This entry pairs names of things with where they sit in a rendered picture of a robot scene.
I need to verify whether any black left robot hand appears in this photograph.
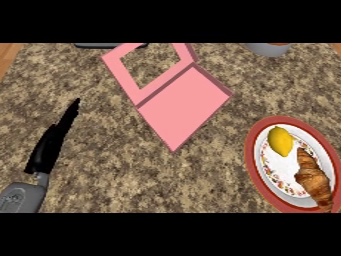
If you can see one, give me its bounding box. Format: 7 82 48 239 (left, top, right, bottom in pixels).
24 97 82 175

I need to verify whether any red-rimmed white plate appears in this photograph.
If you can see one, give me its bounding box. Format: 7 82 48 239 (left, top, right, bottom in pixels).
244 115 341 214

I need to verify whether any yellow lemon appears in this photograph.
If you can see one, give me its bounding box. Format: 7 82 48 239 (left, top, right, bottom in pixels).
268 126 296 158

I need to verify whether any pink cardboard box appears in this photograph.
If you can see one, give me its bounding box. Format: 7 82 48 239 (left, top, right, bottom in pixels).
100 43 235 153

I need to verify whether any brown croissant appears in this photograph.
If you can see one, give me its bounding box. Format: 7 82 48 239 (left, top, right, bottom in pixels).
295 146 336 213

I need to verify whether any dark grey flat object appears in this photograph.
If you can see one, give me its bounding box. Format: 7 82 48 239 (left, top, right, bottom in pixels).
73 43 150 50

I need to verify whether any grey round container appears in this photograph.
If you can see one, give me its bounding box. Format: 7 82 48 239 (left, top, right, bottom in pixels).
244 43 293 58

